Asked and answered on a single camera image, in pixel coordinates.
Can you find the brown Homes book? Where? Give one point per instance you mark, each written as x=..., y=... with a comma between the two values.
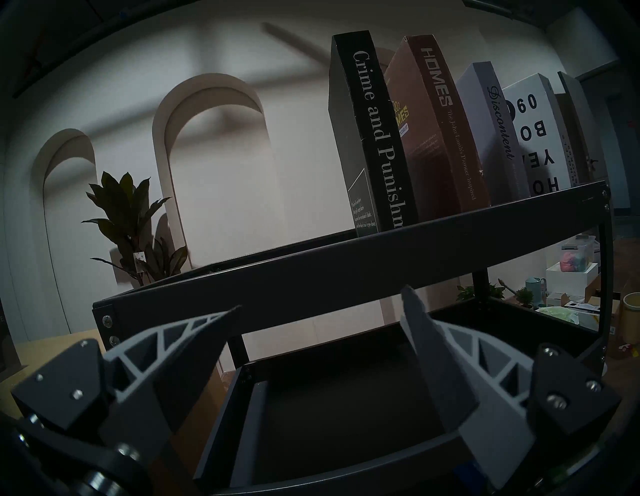
x=435, y=140

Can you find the small potted plant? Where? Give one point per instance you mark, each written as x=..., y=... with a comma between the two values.
x=524, y=297

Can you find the black Century book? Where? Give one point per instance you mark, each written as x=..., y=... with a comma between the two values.
x=575, y=125

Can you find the white cardboard box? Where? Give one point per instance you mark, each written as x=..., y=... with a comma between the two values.
x=570, y=280

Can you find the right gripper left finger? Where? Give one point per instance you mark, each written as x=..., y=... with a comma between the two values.
x=185, y=360

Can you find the tall green potted plant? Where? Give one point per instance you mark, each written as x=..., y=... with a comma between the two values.
x=125, y=205

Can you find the yellow bucket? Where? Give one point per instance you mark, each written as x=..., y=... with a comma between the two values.
x=631, y=317

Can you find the grey Discontent book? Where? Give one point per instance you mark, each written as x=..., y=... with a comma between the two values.
x=492, y=130

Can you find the black Crime and Punishment book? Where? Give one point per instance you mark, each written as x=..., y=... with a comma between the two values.
x=370, y=140

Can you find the black metal shelf cart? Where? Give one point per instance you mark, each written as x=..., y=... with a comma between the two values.
x=325, y=280

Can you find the small leafy green plant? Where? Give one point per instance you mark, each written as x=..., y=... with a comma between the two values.
x=470, y=291

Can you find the wooden display table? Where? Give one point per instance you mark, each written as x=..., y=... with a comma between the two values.
x=50, y=345

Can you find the white Designhotels Yearbook book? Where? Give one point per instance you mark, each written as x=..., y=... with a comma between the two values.
x=542, y=135

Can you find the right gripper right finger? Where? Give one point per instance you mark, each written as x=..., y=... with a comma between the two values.
x=440, y=370

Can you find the green plastic bag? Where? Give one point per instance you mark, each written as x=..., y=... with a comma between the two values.
x=570, y=316

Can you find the brown cardboard box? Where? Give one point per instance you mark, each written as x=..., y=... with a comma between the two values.
x=595, y=295

